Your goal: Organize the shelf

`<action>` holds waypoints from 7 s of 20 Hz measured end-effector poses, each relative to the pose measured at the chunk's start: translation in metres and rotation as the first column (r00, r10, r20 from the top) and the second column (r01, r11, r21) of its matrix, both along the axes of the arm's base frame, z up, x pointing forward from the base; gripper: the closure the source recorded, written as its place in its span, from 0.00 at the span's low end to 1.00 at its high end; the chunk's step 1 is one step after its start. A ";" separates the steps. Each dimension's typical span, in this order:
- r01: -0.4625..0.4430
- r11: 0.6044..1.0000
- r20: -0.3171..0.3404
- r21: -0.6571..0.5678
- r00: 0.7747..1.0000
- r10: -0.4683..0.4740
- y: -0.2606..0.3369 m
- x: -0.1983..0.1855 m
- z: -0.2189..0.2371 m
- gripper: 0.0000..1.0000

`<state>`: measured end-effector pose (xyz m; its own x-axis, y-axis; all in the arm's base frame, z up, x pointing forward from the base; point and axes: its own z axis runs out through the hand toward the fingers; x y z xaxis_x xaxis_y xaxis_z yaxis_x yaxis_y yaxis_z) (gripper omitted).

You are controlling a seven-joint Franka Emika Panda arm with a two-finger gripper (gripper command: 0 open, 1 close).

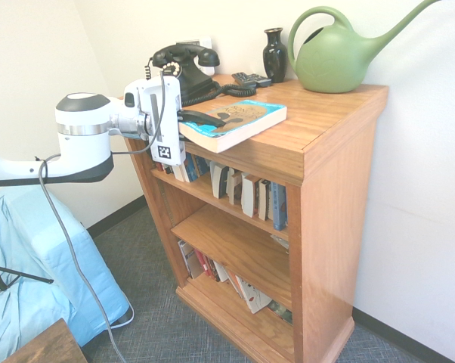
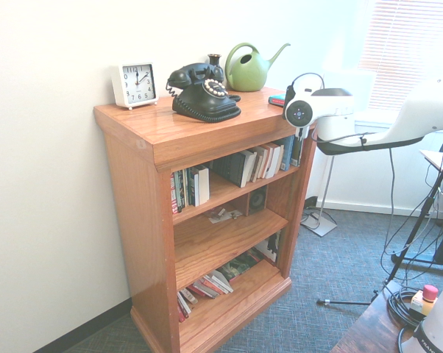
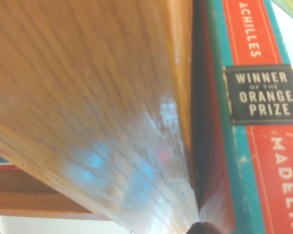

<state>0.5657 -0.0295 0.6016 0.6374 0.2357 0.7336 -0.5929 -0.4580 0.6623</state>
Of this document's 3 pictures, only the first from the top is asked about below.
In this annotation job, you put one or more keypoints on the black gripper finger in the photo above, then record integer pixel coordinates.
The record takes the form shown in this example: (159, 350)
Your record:
(185, 140)
(201, 118)

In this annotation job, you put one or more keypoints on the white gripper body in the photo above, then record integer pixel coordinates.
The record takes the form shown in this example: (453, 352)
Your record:
(169, 125)

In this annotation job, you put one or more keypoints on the blue cover paperback book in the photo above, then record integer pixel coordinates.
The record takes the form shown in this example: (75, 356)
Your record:
(250, 117)

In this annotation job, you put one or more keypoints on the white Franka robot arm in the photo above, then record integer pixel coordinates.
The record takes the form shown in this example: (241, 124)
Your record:
(84, 151)

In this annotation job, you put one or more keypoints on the book with white page edges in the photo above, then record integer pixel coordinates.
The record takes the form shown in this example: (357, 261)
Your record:
(180, 174)

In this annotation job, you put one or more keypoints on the black rotary telephone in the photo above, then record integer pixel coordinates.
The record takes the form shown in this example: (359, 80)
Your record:
(197, 75)

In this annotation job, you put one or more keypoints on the black and white book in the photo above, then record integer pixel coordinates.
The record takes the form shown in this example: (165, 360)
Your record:
(217, 179)

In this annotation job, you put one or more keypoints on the black remote control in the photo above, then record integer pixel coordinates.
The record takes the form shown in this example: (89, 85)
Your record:
(242, 78)
(263, 80)

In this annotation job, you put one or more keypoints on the brown and white book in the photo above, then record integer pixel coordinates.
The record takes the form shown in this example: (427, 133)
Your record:
(233, 187)

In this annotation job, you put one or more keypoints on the thick book white page edges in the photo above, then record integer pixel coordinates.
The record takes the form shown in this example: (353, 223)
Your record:
(248, 196)

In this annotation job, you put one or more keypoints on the black glossy vase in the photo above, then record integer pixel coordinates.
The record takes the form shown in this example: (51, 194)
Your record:
(274, 56)

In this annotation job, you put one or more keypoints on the black spine book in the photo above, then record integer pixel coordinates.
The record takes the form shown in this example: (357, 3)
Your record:
(263, 200)

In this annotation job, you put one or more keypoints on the tall blue spine book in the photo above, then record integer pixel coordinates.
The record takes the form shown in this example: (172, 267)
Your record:
(279, 208)

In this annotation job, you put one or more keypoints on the white cover book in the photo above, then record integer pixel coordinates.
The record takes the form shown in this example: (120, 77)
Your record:
(189, 261)

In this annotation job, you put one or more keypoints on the red cover paperback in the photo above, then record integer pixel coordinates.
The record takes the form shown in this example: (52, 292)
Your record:
(204, 262)

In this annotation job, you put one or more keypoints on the green plastic watering can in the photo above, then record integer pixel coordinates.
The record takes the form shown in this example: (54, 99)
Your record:
(325, 64)

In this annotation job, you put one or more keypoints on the white and grey book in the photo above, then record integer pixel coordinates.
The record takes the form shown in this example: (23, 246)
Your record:
(220, 272)

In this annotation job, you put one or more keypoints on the orange and white book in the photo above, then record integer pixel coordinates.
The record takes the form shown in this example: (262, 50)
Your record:
(233, 281)

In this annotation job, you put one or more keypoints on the white book with red figures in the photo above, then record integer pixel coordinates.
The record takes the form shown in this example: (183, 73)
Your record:
(254, 296)

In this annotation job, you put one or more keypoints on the wooden bookshelf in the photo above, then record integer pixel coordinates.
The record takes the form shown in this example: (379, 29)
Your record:
(337, 227)

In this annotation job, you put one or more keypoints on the light blue cloth cover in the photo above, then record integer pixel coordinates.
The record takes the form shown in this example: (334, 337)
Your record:
(80, 287)

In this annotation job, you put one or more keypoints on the dark green cover book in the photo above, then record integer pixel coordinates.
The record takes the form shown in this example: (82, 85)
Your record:
(280, 312)

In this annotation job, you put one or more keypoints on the black tripod stand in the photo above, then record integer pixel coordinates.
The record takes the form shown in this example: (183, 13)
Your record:
(31, 278)

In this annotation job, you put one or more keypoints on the dark wood table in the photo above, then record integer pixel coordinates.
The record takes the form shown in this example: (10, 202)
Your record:
(57, 348)

